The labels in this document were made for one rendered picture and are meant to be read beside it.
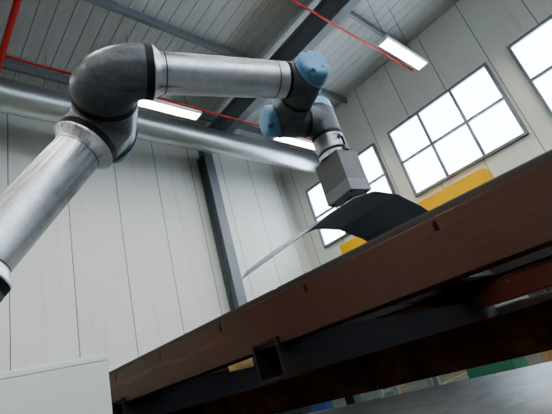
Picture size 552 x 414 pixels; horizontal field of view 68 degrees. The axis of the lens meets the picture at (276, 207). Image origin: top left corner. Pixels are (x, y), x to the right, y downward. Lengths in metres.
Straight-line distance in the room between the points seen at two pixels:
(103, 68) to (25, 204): 0.25
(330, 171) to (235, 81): 0.30
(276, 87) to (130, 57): 0.27
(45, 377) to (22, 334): 7.52
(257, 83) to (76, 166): 0.36
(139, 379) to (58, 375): 0.47
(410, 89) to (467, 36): 1.58
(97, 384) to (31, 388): 0.05
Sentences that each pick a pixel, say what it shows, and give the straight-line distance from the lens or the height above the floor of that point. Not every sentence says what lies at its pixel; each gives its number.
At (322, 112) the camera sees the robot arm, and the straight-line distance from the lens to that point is 1.00.
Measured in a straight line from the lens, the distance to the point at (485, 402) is 0.29.
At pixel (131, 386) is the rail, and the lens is 0.89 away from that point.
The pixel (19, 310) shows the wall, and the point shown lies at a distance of 8.02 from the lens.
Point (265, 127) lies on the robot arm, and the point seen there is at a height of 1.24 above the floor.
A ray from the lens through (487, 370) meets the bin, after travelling 4.47.
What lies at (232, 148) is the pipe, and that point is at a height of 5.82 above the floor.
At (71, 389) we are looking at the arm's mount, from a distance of 0.41.
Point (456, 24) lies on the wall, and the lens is 10.72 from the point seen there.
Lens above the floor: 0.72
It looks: 23 degrees up
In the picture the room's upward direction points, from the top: 16 degrees counter-clockwise
